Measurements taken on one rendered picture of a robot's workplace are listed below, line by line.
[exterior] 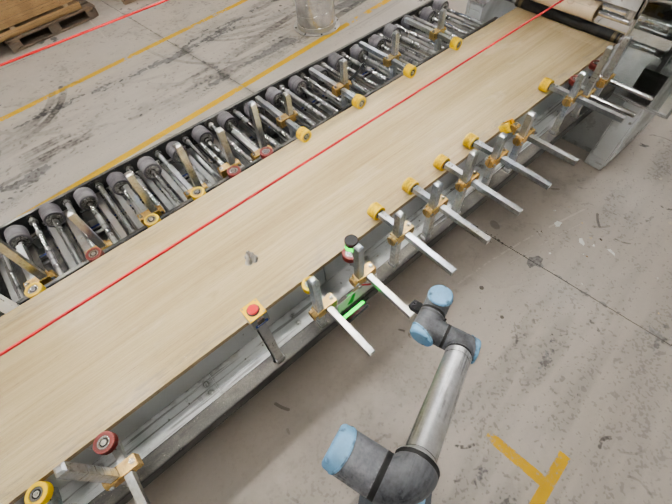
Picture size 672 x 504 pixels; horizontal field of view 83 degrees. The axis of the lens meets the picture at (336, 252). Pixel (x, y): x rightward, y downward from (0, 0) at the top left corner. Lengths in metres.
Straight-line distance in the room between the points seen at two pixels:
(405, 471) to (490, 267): 2.19
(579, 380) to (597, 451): 0.39
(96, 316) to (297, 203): 1.08
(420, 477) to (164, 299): 1.36
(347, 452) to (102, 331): 1.34
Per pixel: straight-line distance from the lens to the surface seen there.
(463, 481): 2.51
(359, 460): 1.00
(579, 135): 4.09
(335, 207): 2.03
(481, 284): 2.92
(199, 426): 1.90
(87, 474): 1.68
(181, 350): 1.80
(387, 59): 2.96
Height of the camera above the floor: 2.45
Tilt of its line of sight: 56 degrees down
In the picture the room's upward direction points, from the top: 6 degrees counter-clockwise
